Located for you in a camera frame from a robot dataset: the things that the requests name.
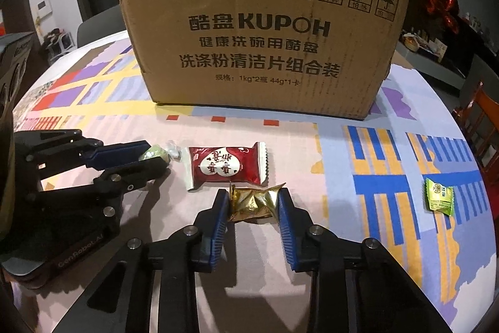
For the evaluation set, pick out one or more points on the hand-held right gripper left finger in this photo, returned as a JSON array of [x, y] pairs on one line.
[[218, 227]]

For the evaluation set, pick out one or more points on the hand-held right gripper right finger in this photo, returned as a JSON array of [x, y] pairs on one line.
[[288, 235]]

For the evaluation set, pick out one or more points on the colourful patterned table mat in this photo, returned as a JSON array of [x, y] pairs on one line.
[[351, 161]]

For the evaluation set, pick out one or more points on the low cabinet with clutter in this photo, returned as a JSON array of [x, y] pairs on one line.
[[432, 60]]

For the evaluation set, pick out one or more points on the grey dining chair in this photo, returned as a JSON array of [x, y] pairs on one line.
[[99, 26]]

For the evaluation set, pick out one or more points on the red foil balloon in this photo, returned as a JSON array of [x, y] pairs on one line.
[[442, 11]]

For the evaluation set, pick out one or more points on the orange wooden chair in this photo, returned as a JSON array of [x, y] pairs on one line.
[[481, 122]]

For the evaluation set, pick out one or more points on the red snack packet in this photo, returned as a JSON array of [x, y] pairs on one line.
[[226, 163]]

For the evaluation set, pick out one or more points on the green snack packet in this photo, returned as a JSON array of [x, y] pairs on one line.
[[438, 198]]

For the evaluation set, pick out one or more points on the pale green candy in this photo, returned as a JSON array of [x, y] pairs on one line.
[[156, 152]]

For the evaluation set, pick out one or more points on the gold candy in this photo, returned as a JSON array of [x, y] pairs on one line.
[[253, 204]]

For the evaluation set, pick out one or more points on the white shoe rack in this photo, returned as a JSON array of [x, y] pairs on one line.
[[58, 40]]

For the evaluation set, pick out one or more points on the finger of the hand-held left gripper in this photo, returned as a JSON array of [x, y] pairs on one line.
[[136, 175], [117, 152]]

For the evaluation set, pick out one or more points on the white wall intercom panel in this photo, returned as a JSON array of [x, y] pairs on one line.
[[45, 8]]

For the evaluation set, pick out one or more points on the brown cardboard box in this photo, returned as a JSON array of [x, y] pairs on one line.
[[265, 5]]

